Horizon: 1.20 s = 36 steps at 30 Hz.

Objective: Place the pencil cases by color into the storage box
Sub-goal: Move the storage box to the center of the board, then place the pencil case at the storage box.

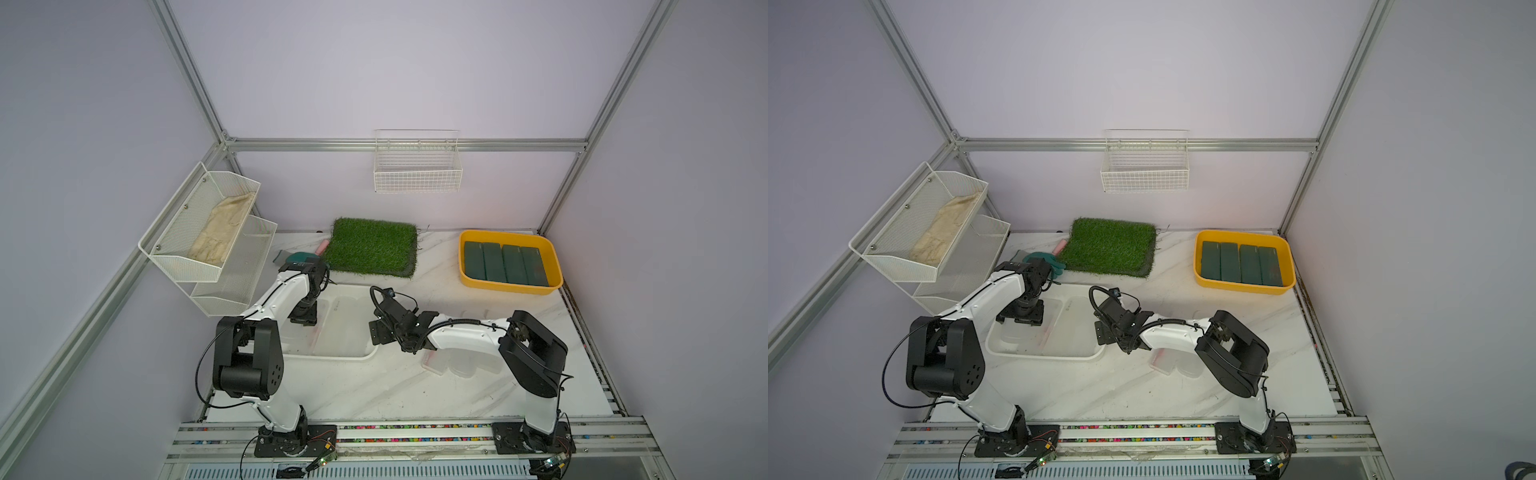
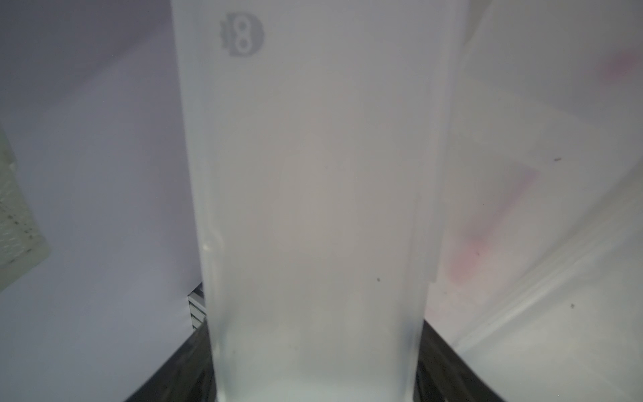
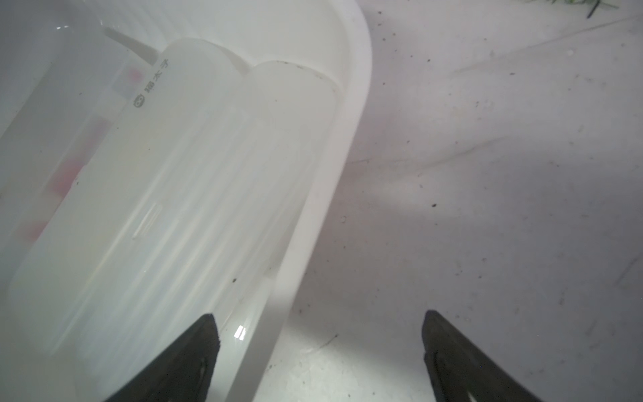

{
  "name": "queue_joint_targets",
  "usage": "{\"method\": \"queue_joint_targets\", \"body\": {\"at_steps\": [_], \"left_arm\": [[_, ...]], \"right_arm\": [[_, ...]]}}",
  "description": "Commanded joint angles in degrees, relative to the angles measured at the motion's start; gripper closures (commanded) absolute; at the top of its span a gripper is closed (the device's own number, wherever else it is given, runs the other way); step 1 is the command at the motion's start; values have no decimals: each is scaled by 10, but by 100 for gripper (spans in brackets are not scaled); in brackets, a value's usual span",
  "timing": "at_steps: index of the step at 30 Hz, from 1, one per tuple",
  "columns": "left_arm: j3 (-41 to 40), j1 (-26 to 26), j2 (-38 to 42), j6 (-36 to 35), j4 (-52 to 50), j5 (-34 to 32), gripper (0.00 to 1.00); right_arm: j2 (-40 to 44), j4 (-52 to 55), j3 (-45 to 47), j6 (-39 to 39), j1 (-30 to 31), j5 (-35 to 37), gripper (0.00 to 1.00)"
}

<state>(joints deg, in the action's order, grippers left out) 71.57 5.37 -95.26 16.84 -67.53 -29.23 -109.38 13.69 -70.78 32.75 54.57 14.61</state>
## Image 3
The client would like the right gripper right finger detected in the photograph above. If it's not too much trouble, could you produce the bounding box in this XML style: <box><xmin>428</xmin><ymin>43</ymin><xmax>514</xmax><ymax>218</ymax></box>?
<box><xmin>421</xmin><ymin>310</ymin><xmax>539</xmax><ymax>402</ymax></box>

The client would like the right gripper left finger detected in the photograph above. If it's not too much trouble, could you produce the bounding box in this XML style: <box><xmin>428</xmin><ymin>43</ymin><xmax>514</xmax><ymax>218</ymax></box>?
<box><xmin>107</xmin><ymin>314</ymin><xmax>220</xmax><ymax>402</ymax></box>

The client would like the clear pencil case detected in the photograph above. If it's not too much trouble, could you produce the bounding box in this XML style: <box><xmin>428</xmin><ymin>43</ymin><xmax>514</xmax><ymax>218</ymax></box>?
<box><xmin>1</xmin><ymin>26</ymin><xmax>150</xmax><ymax>287</ymax></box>
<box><xmin>8</xmin><ymin>39</ymin><xmax>241</xmax><ymax>355</ymax></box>
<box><xmin>73</xmin><ymin>61</ymin><xmax>342</xmax><ymax>401</ymax></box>

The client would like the white plastic storage box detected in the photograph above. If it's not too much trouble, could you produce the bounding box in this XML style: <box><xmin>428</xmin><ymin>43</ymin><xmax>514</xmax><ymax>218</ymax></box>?
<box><xmin>1</xmin><ymin>1</ymin><xmax>373</xmax><ymax>401</ymax></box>

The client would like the green artificial grass mat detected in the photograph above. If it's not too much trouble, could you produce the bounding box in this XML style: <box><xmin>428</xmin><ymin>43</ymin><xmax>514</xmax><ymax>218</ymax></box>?
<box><xmin>543</xmin><ymin>0</ymin><xmax>619</xmax><ymax>18</ymax></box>

